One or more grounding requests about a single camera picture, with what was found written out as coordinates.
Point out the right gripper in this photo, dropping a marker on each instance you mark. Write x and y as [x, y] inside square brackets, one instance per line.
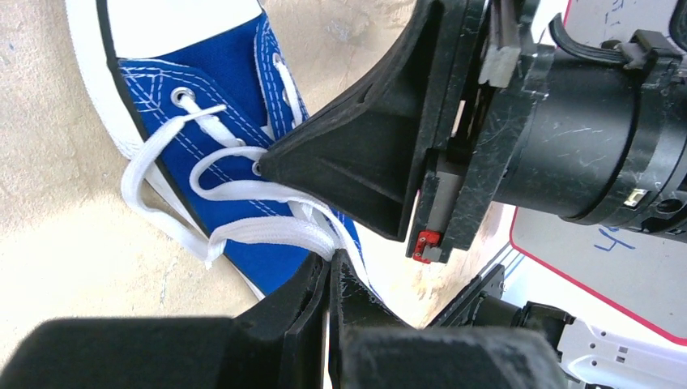
[434, 125]

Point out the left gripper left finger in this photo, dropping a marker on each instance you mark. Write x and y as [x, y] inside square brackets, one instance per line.
[275, 344]

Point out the red framed whiteboard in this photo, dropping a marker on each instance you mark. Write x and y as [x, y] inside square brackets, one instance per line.
[617, 257]

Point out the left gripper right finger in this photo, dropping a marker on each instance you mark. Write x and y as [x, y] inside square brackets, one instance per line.
[371, 347]

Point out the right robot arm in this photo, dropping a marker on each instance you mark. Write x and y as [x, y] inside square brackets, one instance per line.
[464, 109]

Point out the blue canvas sneaker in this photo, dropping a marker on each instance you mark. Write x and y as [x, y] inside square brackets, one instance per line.
[195, 33]

